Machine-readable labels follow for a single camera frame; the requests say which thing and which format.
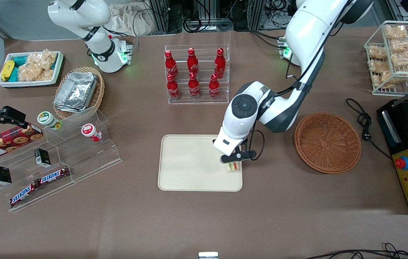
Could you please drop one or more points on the clear acrylic step display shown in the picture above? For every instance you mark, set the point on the clear acrylic step display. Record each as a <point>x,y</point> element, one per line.
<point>81,154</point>

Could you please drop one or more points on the black machine with yellow panel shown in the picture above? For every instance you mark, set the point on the black machine with yellow panel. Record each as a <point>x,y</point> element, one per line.
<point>398,133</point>

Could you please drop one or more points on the yellow snack packet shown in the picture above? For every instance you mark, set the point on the yellow snack packet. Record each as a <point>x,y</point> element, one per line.
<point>7,70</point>

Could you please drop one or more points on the round brown wicker basket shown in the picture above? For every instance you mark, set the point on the round brown wicker basket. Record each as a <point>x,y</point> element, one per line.
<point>328,144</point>

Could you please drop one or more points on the white rectangular bin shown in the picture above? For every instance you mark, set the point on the white rectangular bin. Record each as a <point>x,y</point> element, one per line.
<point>27,83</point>

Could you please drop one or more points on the green lid yogurt cup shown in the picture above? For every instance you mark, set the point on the green lid yogurt cup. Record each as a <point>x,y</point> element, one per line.
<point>46,118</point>

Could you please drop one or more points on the aluminium foil container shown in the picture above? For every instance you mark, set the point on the aluminium foil container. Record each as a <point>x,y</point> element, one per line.
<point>76,91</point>

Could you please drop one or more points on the oval light wicker basket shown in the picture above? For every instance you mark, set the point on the oval light wicker basket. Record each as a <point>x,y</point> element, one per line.
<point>99,93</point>

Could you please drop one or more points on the clear acrylic bottle rack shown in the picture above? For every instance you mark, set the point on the clear acrylic bottle rack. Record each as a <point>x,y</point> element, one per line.
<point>204,101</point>

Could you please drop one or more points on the brown Snickers bar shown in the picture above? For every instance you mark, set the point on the brown Snickers bar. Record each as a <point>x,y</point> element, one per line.
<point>24,194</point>
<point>53,175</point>

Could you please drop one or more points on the clear rice cracker bag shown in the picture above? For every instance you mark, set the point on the clear rice cracker bag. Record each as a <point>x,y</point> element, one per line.
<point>38,66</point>

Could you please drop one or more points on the beige cloth bag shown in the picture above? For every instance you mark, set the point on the beige cloth bag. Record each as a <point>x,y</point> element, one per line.
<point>124,19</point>

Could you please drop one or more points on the aluminium frame post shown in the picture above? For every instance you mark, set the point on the aluminium frame post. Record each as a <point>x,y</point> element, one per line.
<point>160,16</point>
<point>257,14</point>

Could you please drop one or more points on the small white metal block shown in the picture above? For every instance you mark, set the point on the small white metal block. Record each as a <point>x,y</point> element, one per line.
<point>208,255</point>

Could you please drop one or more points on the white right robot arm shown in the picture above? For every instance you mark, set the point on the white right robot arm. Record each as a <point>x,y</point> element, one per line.
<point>81,14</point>

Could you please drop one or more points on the triangular sandwich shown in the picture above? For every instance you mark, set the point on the triangular sandwich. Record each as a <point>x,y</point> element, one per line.
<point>233,167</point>

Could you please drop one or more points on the red emergency stop button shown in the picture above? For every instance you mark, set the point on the red emergency stop button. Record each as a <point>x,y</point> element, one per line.
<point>401,163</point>

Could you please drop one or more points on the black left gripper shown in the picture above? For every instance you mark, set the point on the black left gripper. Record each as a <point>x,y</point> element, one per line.
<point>213,140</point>

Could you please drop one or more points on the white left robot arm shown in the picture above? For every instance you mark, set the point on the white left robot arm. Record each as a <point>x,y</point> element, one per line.
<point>308,28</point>

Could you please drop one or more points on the wrapped bread pack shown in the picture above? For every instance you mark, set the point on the wrapped bread pack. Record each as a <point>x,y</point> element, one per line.
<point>404,45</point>
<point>378,52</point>
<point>396,32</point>
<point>380,65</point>
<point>385,79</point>
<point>405,59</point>

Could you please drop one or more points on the beige rectangular serving tray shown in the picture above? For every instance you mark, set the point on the beige rectangular serving tray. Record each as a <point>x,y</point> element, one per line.
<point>189,163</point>

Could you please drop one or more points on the red cola bottle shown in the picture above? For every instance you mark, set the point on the red cola bottle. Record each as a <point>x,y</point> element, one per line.
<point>173,88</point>
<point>171,64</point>
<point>192,63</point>
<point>214,88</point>
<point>219,64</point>
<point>194,87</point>

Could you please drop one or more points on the small black carton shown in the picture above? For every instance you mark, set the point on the small black carton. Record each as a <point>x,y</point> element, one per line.
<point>42,157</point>
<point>2,175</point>

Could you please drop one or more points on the red lid yogurt cup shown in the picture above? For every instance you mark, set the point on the red lid yogurt cup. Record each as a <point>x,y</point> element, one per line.
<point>89,130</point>

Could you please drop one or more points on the teal snack packet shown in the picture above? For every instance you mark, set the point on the teal snack packet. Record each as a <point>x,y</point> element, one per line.
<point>19,60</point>
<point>14,75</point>

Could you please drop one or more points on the red tartan cookie box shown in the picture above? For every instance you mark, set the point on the red tartan cookie box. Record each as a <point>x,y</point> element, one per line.
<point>6,142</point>

